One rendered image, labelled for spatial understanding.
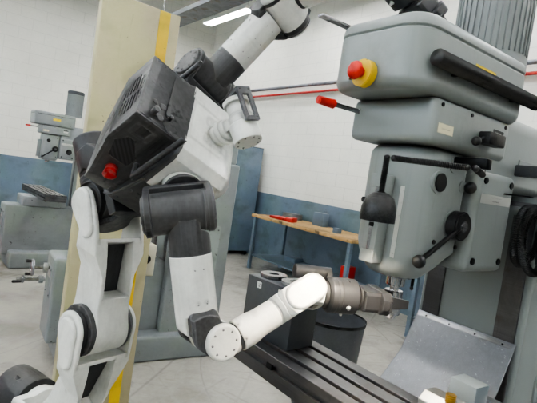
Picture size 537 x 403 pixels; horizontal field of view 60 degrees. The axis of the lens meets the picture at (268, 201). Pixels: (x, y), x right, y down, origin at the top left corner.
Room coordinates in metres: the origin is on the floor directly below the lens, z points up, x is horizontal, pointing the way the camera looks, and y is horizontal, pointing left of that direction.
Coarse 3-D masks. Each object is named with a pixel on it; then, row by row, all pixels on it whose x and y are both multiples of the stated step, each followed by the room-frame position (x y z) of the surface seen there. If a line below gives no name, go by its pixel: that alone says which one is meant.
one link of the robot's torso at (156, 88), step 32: (160, 64) 1.08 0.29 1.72; (128, 96) 1.05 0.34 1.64; (160, 96) 1.03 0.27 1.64; (192, 96) 1.12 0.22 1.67; (128, 128) 0.98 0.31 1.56; (160, 128) 0.98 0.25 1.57; (192, 128) 1.06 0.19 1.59; (96, 160) 1.05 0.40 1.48; (128, 160) 1.05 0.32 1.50; (160, 160) 1.03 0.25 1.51; (192, 160) 1.02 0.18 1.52; (224, 160) 1.10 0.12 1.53; (128, 192) 1.11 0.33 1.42; (224, 192) 1.12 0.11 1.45
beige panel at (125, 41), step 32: (128, 0) 2.43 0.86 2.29; (96, 32) 2.38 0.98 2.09; (128, 32) 2.44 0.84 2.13; (160, 32) 2.54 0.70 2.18; (96, 64) 2.36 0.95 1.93; (128, 64) 2.45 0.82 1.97; (96, 96) 2.37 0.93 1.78; (96, 128) 2.38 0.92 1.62; (64, 288) 2.38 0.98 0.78; (128, 384) 2.59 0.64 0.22
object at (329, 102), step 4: (320, 96) 1.10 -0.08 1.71; (316, 100) 1.10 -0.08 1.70; (320, 100) 1.10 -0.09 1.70; (324, 100) 1.10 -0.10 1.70; (328, 100) 1.11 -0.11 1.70; (332, 100) 1.12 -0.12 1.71; (320, 104) 1.11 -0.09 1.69; (324, 104) 1.11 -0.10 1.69; (328, 104) 1.11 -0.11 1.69; (332, 104) 1.12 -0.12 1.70; (336, 104) 1.13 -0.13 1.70; (340, 104) 1.14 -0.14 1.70; (332, 108) 1.13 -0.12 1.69; (340, 108) 1.15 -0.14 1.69; (344, 108) 1.15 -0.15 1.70; (348, 108) 1.16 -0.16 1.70; (352, 108) 1.17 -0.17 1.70; (356, 108) 1.18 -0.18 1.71; (356, 112) 1.18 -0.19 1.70
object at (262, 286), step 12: (252, 276) 1.55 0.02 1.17; (264, 276) 1.53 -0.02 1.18; (276, 276) 1.53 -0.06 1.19; (252, 288) 1.54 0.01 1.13; (264, 288) 1.50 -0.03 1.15; (276, 288) 1.46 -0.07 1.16; (252, 300) 1.54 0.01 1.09; (264, 300) 1.50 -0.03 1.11; (300, 312) 1.43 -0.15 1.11; (312, 312) 1.47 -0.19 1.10; (288, 324) 1.41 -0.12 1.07; (300, 324) 1.44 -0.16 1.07; (312, 324) 1.48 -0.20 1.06; (276, 336) 1.44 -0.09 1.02; (288, 336) 1.40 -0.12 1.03; (300, 336) 1.44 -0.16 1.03; (312, 336) 1.48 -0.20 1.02; (288, 348) 1.41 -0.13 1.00
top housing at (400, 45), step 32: (352, 32) 1.10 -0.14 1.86; (384, 32) 1.02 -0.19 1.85; (416, 32) 0.97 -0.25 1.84; (448, 32) 1.00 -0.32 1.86; (384, 64) 1.01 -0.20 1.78; (416, 64) 0.97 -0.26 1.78; (480, 64) 1.08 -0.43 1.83; (512, 64) 1.17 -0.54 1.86; (352, 96) 1.16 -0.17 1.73; (384, 96) 1.11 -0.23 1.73; (416, 96) 1.06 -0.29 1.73; (448, 96) 1.04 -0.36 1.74; (480, 96) 1.10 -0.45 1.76
